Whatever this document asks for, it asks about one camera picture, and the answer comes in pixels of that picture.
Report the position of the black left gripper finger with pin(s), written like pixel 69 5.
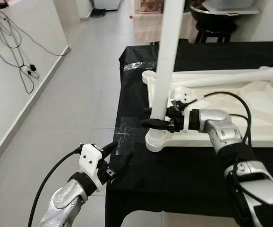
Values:
pixel 110 148
pixel 123 162

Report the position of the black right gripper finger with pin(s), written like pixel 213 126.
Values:
pixel 147 110
pixel 156 125

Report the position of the black table cloth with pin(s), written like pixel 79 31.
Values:
pixel 174 189

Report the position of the white plastic table top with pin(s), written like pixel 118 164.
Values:
pixel 250 118

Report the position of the black stool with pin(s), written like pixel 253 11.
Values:
pixel 214 33

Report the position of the red printed box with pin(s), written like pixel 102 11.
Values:
pixel 149 5

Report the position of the clear plastic storage box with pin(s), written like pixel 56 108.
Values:
pixel 231 5

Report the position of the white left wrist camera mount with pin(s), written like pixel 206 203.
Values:
pixel 90 163

